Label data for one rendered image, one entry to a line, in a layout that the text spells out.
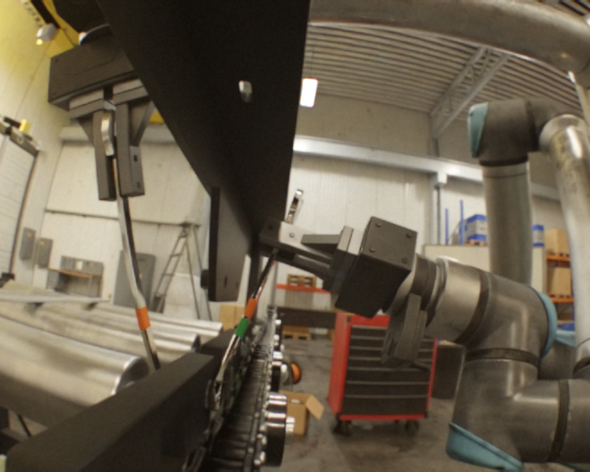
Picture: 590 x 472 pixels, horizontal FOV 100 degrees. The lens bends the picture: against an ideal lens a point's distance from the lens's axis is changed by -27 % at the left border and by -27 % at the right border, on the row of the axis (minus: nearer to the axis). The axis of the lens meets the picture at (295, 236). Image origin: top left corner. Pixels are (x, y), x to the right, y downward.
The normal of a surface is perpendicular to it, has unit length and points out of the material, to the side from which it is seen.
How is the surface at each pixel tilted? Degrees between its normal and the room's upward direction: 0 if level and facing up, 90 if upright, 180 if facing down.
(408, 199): 90
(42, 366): 59
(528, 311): 70
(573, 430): 84
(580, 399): 43
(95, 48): 104
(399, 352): 89
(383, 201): 90
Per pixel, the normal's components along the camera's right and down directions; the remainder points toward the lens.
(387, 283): -0.33, 0.77
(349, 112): 0.05, -0.19
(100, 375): 0.11, -0.79
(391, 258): 0.09, -0.54
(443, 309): -0.17, 0.14
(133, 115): 0.03, 0.05
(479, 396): -0.76, -0.54
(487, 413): -0.62, -0.57
